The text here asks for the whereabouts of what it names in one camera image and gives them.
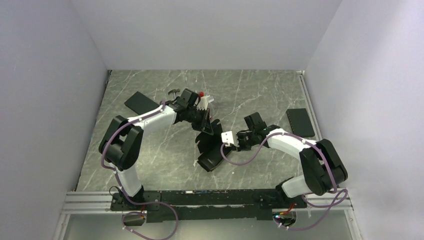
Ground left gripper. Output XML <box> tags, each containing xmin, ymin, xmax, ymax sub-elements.
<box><xmin>186</xmin><ymin>107</ymin><xmax>215</xmax><ymax>136</ymax></box>

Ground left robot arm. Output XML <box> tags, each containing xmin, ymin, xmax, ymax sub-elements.
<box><xmin>98</xmin><ymin>88</ymin><xmax>214</xmax><ymax>210</ymax></box>

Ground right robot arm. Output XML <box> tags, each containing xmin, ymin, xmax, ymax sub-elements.
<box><xmin>233</xmin><ymin>112</ymin><xmax>348</xmax><ymax>208</ymax></box>

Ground black flat box left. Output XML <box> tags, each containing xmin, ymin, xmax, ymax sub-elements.
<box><xmin>124</xmin><ymin>91</ymin><xmax>160</xmax><ymax>115</ymax></box>

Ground hammer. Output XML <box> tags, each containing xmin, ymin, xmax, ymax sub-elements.
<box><xmin>167</xmin><ymin>88</ymin><xmax>181</xmax><ymax>99</ymax></box>

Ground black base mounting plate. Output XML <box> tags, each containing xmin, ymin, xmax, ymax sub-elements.
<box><xmin>110</xmin><ymin>188</ymin><xmax>307</xmax><ymax>223</ymax></box>

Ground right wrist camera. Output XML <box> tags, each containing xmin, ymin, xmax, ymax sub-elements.
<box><xmin>221</xmin><ymin>131</ymin><xmax>239</xmax><ymax>147</ymax></box>

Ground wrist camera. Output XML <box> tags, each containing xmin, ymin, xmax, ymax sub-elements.
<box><xmin>196</xmin><ymin>91</ymin><xmax>215</xmax><ymax>111</ymax></box>
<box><xmin>221</xmin><ymin>131</ymin><xmax>239</xmax><ymax>147</ymax></box>

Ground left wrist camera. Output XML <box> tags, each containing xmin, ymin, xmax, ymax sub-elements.
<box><xmin>196</xmin><ymin>91</ymin><xmax>215</xmax><ymax>111</ymax></box>

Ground black switch box right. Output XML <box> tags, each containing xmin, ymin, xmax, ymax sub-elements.
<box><xmin>286</xmin><ymin>108</ymin><xmax>315</xmax><ymax>138</ymax></box>

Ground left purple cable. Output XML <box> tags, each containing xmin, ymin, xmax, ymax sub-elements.
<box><xmin>100</xmin><ymin>100</ymin><xmax>180</xmax><ymax>240</ymax></box>

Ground aluminium frame rail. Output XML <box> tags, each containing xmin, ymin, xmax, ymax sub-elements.
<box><xmin>52</xmin><ymin>191</ymin><xmax>363</xmax><ymax>240</ymax></box>

